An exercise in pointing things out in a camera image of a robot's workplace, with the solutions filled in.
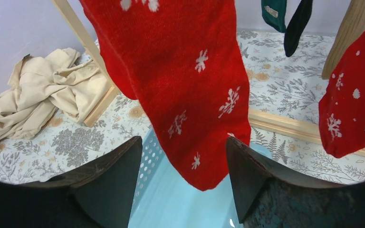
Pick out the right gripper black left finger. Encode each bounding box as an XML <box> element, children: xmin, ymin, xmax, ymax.
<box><xmin>0</xmin><ymin>136</ymin><xmax>143</xmax><ymax>228</ymax></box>

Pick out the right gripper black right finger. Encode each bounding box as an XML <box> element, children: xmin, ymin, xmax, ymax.
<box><xmin>226</xmin><ymin>137</ymin><xmax>365</xmax><ymax>228</ymax></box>

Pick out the red snowflake sock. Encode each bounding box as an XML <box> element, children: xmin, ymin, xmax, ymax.
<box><xmin>81</xmin><ymin>0</ymin><xmax>251</xmax><ymax>191</ymax></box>

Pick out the dark green sock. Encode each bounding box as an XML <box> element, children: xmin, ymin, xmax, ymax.
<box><xmin>261</xmin><ymin>0</ymin><xmax>287</xmax><ymax>33</ymax></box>

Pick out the light blue plastic basket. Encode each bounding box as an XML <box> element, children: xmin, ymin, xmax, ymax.
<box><xmin>127</xmin><ymin>127</ymin><xmax>273</xmax><ymax>228</ymax></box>

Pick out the red patterned sock pair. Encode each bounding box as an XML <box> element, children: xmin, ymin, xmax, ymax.
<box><xmin>318</xmin><ymin>31</ymin><xmax>365</xmax><ymax>158</ymax></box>

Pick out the beige crumpled cloth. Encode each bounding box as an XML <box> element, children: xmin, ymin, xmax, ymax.
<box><xmin>0</xmin><ymin>48</ymin><xmax>110</xmax><ymax>140</ymax></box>

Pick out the black striped sock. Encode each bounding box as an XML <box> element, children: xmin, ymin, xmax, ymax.
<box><xmin>284</xmin><ymin>0</ymin><xmax>313</xmax><ymax>57</ymax></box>

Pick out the tan brown sock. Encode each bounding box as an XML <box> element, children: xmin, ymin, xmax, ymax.
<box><xmin>321</xmin><ymin>0</ymin><xmax>365</xmax><ymax>80</ymax></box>

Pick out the wooden drying rack frame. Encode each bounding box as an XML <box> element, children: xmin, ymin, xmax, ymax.
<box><xmin>50</xmin><ymin>0</ymin><xmax>365</xmax><ymax>177</ymax></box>

